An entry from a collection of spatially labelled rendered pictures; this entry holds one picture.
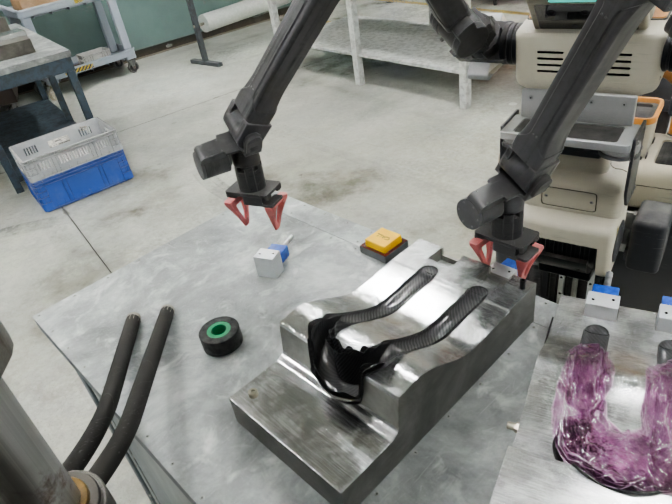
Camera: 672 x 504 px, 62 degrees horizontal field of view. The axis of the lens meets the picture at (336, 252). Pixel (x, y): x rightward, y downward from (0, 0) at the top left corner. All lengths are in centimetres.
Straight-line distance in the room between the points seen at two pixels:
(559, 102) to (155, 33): 686
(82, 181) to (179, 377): 299
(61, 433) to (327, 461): 163
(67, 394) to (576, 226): 195
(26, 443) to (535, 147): 76
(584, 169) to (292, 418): 86
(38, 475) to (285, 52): 70
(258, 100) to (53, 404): 174
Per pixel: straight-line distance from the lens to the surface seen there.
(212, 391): 106
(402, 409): 82
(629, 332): 103
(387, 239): 126
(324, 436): 86
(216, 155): 110
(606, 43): 81
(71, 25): 725
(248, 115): 104
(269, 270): 126
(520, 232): 107
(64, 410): 243
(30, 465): 61
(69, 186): 398
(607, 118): 127
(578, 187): 137
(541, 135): 91
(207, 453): 97
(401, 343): 90
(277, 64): 99
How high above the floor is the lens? 154
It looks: 34 degrees down
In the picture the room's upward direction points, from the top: 10 degrees counter-clockwise
